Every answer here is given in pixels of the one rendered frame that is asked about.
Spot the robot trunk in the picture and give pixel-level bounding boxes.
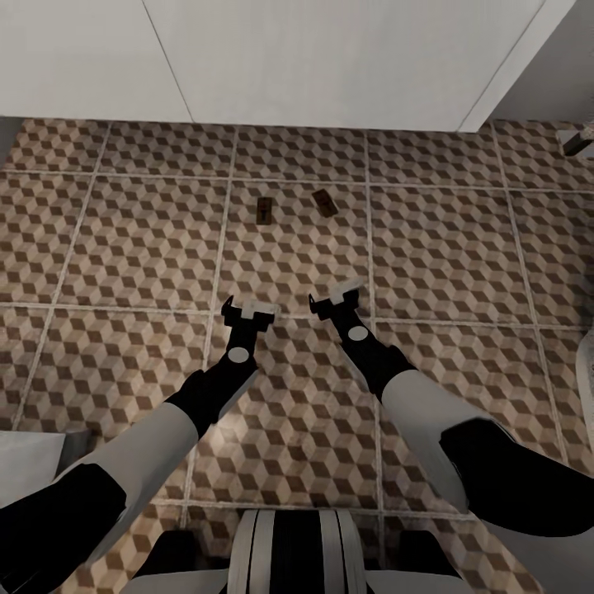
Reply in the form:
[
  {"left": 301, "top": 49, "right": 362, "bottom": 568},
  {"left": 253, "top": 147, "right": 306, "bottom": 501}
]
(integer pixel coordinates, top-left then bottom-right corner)
[{"left": 227, "top": 510, "right": 367, "bottom": 594}]

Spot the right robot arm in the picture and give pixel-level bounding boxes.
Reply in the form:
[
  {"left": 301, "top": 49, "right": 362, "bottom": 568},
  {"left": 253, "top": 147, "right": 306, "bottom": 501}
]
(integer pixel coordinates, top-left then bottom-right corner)
[{"left": 309, "top": 276, "right": 594, "bottom": 594}]

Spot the mousetrap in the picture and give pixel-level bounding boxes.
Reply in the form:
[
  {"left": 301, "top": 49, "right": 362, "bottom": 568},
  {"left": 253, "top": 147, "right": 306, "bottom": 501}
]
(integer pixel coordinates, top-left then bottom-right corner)
[
  {"left": 313, "top": 189, "right": 337, "bottom": 217},
  {"left": 256, "top": 197, "right": 271, "bottom": 225}
]

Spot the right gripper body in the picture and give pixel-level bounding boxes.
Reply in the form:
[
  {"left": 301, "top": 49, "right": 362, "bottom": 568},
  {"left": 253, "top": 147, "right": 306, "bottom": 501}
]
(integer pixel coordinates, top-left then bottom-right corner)
[{"left": 315, "top": 290, "right": 359, "bottom": 325}]

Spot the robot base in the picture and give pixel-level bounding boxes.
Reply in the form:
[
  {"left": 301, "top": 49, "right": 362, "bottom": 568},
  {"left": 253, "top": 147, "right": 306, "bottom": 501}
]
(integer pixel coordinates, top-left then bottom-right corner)
[{"left": 119, "top": 530, "right": 475, "bottom": 594}]

